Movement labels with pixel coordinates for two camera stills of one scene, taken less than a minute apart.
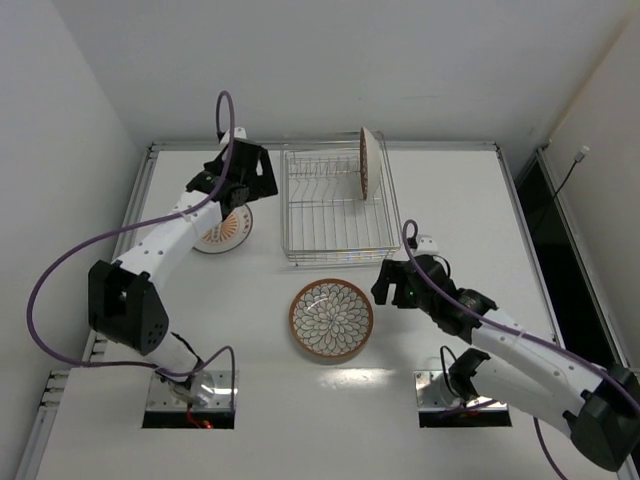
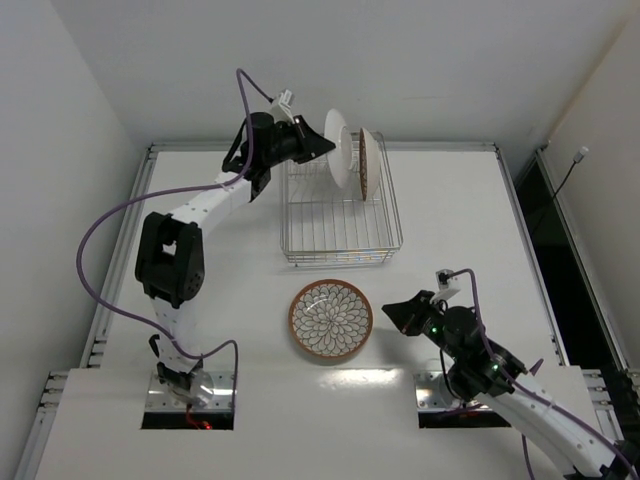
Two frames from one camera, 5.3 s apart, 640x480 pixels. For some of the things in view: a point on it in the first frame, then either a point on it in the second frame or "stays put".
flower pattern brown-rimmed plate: x=331 y=318 stays put
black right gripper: x=396 y=282 to x=419 y=317
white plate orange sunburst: x=229 y=235 to x=339 y=158
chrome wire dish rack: x=324 y=216 stays put
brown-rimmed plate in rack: x=369 y=163 stays put
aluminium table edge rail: x=518 y=219 stays put
